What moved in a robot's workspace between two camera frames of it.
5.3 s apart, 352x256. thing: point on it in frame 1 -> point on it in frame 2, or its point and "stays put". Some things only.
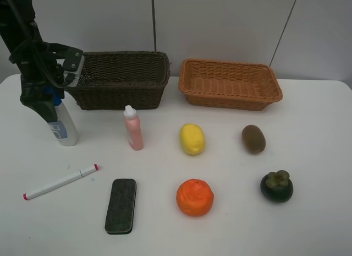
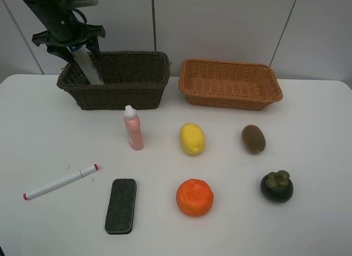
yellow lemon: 192,139 stays put
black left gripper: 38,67 -> 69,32
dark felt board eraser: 120,207 stays put
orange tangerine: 194,197 stays put
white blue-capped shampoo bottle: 64,129 -> 82,57
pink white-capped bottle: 133,128 stays put
